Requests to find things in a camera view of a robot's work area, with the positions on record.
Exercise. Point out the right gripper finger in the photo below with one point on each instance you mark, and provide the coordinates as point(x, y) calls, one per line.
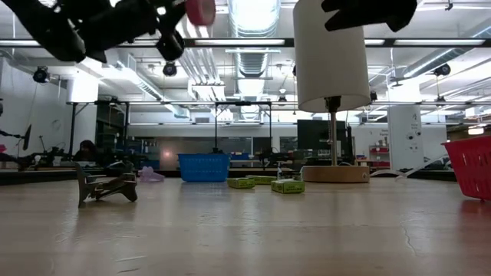
point(353, 21)

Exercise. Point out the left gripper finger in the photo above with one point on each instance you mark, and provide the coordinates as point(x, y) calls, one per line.
point(174, 7)

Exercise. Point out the red tape roll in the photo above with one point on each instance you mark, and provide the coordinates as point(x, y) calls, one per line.
point(201, 11)

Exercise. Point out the purple staple remover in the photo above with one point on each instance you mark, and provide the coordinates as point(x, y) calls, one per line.
point(149, 175)

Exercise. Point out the wooden model piece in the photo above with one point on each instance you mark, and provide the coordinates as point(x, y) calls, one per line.
point(115, 187)

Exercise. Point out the small stapler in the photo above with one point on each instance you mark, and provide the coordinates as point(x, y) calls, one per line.
point(289, 175)

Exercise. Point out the green staple box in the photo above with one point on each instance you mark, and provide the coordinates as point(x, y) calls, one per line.
point(264, 179)
point(241, 183)
point(287, 187)

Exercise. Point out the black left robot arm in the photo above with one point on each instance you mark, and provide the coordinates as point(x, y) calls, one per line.
point(46, 27)

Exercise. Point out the black background robot arm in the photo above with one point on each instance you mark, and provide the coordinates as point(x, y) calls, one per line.
point(27, 138)

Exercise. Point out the black overhead beam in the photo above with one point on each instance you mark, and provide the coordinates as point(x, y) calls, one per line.
point(190, 42)

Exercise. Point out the white shade table lamp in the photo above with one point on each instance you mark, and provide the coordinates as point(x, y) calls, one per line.
point(330, 69)

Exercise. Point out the black ceiling spotlight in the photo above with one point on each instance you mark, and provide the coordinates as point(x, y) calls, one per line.
point(442, 69)
point(170, 69)
point(41, 74)

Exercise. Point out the person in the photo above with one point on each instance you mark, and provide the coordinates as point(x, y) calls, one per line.
point(86, 149)

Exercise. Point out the red shelf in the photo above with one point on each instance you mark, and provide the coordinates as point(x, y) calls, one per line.
point(379, 150)

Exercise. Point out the blue plastic basket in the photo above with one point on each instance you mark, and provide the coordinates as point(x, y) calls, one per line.
point(203, 167)

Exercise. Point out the red plastic basket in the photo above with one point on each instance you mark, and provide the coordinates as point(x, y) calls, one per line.
point(473, 168)

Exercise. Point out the black background rig frame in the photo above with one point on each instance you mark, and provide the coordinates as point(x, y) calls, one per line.
point(216, 130)

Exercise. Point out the black aluminium table frame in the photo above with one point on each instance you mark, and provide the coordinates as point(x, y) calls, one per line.
point(38, 177)

